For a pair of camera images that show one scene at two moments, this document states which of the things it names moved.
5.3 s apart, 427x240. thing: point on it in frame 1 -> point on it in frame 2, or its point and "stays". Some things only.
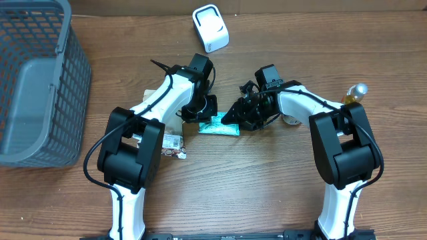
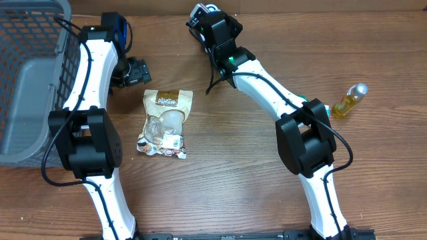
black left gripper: [210, 109] -> [139, 73]
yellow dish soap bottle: [355, 94] stays
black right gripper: [246, 119] -> [233, 29]
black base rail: [289, 235] stays
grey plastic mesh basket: [45, 85] stays
